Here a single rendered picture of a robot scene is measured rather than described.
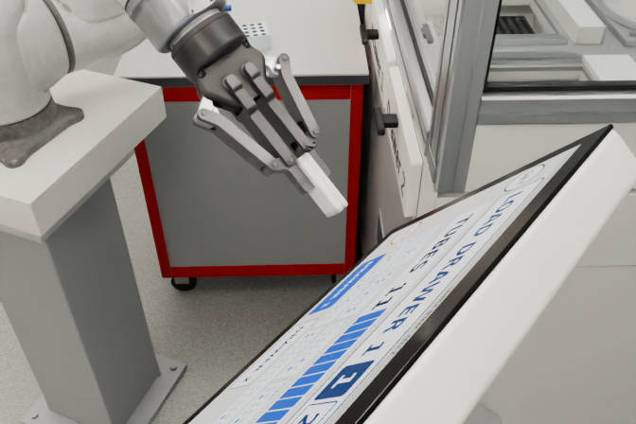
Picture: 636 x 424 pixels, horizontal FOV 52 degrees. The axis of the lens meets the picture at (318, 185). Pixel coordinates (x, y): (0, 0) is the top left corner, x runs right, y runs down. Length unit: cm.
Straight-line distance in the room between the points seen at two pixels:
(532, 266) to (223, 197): 135
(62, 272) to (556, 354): 91
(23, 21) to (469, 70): 71
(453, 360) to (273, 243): 148
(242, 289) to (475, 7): 144
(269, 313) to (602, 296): 110
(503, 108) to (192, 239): 120
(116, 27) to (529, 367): 92
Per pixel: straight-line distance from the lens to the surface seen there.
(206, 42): 67
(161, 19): 67
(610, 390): 133
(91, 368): 156
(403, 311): 46
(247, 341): 190
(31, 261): 136
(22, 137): 123
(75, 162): 118
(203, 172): 169
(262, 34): 162
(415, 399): 37
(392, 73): 117
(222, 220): 179
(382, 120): 107
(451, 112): 81
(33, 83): 120
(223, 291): 203
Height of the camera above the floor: 150
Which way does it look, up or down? 39 degrees down
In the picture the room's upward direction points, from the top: straight up
